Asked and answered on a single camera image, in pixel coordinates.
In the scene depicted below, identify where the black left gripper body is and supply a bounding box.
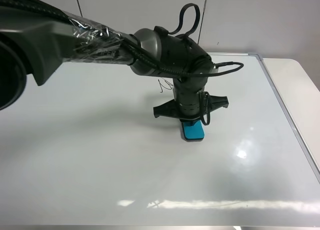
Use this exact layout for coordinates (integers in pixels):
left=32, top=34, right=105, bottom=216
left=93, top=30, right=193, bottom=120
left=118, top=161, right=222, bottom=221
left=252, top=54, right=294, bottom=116
left=153, top=77, right=229, bottom=121

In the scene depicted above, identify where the blue whiteboard eraser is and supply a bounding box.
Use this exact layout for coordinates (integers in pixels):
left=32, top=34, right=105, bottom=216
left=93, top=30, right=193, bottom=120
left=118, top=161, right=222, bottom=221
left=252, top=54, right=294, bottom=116
left=180, top=120, right=205, bottom=142

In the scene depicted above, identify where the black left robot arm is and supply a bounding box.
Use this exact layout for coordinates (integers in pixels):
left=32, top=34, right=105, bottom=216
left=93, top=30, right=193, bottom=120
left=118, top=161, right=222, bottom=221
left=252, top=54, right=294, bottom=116
left=0, top=0, right=229, bottom=125

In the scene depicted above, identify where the white whiteboard with aluminium frame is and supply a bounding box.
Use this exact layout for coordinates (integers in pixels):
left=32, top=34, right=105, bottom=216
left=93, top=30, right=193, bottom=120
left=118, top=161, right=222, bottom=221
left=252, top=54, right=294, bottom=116
left=0, top=55, right=320, bottom=227

